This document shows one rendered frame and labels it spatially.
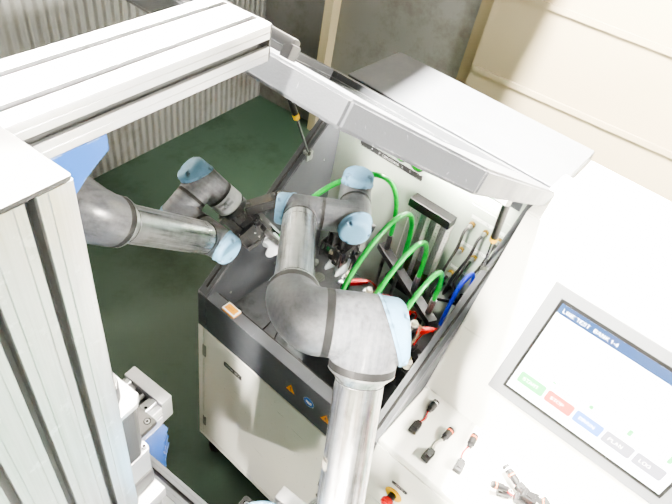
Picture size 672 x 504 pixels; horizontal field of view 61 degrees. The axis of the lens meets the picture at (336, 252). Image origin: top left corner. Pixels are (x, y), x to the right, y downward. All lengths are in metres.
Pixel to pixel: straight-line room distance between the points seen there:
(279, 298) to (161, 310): 2.05
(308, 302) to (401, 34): 2.97
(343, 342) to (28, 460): 0.48
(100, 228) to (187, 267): 2.15
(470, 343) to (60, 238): 1.20
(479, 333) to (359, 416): 0.59
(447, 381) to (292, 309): 0.77
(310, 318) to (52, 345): 0.47
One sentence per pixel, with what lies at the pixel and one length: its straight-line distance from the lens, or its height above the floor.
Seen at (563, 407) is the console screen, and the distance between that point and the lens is 1.50.
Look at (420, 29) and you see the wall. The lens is 3.68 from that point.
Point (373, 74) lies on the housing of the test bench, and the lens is 1.82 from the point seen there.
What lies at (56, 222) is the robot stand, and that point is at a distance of 0.45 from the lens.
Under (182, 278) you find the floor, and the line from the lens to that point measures 3.10.
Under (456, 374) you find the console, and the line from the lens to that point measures 1.58.
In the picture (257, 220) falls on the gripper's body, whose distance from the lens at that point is 1.45.
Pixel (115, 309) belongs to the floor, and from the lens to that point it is 3.00.
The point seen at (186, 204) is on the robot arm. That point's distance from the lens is 1.37.
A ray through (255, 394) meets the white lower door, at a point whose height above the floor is 0.68.
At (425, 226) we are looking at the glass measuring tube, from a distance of 1.74.
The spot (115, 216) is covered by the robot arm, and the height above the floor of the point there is 1.61.
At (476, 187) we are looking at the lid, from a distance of 0.78.
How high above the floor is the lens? 2.29
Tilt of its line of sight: 44 degrees down
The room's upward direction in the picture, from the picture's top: 13 degrees clockwise
